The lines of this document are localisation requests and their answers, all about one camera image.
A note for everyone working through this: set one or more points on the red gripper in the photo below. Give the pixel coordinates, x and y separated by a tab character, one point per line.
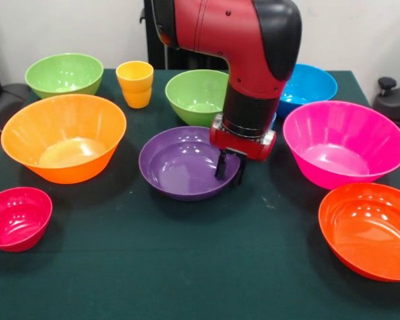
243	146

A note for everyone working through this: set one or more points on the purple bowl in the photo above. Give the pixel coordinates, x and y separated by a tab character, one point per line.
180	166

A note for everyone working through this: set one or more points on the green bowl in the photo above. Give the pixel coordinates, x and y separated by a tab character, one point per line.
63	73
193	96

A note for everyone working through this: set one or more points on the small crimson bowl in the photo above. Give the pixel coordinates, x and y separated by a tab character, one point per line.
16	216

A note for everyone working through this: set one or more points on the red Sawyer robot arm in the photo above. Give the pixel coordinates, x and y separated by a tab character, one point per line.
240	40

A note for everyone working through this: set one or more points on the dark green table cloth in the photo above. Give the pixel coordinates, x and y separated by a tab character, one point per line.
200	260

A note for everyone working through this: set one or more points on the large magenta bowl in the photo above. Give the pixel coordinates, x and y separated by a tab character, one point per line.
343	143

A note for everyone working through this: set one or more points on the blue bowl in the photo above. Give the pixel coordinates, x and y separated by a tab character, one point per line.
313	86

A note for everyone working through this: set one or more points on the yellow cup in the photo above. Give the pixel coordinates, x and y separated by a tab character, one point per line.
135	86

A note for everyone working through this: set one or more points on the orange-red shallow bowl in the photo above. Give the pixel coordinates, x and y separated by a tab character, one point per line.
370	233

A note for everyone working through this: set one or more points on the large orange bowl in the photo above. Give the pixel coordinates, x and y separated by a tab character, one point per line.
63	133

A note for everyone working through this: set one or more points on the black stand base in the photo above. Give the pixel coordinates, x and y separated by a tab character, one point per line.
393	100
6	103

